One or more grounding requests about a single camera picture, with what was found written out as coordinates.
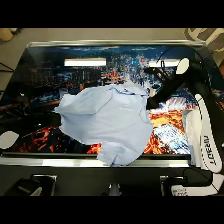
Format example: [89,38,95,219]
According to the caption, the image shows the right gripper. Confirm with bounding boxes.
[145,87,172,111]

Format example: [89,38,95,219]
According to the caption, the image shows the light blue shirt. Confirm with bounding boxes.
[53,81,154,168]

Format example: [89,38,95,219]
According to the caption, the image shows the pale blue garment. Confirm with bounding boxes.
[182,109,202,168]

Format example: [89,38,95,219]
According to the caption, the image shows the silver frame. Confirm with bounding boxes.
[0,39,208,197]

